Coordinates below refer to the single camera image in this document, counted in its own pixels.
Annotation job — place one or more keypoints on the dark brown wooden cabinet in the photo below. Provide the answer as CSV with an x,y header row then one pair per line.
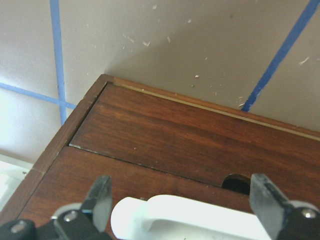
x,y
75,130

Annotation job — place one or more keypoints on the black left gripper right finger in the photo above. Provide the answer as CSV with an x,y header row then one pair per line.
x,y
269,204

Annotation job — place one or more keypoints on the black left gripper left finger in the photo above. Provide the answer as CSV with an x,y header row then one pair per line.
x,y
97,205

